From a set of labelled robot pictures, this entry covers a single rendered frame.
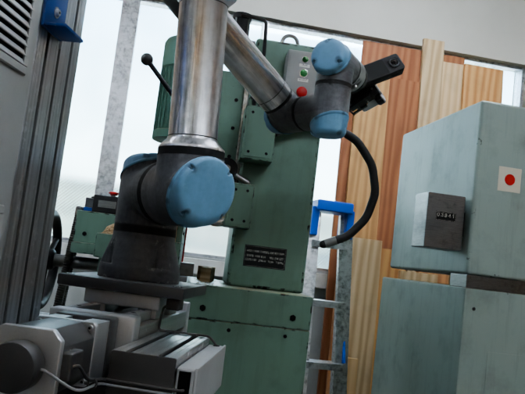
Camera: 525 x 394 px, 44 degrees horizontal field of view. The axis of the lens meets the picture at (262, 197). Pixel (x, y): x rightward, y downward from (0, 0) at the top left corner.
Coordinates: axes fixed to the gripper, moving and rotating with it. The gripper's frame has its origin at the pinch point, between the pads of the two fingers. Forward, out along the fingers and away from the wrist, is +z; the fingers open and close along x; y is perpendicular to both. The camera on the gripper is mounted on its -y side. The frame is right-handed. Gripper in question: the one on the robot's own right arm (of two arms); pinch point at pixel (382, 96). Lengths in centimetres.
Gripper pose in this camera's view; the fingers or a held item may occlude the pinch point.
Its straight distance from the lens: 164.5
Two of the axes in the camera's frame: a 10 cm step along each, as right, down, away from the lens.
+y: -8.0, 5.2, 3.0
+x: 4.2, 8.4, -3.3
